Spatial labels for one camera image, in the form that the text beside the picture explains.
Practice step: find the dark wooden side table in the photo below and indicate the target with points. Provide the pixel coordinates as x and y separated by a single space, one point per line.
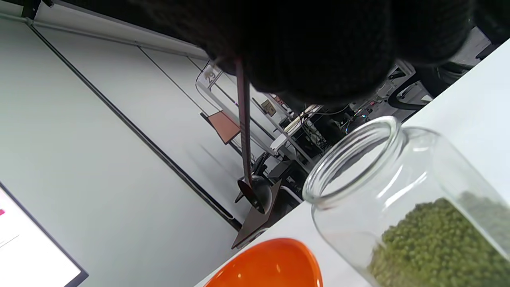
255 223

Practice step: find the black measuring scoop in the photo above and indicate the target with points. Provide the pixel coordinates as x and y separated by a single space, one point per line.
244 119

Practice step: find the monitor on pole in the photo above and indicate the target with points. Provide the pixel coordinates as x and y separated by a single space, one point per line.
225 125

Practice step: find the orange bowl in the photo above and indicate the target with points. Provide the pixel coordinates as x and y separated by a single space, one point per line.
271 267

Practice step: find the pile of mung beans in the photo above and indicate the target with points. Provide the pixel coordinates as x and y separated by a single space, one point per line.
430 247

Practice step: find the clear glass jar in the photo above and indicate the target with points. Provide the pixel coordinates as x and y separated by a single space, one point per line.
422 159

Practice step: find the black wall post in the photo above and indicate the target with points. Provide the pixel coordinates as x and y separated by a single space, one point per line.
199 185

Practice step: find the black office chair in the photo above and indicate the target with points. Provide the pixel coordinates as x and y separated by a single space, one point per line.
438 77

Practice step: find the white screen monitor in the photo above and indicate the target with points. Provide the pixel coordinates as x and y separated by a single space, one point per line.
32 255

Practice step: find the person's right hand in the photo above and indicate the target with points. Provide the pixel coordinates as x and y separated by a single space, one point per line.
318 48

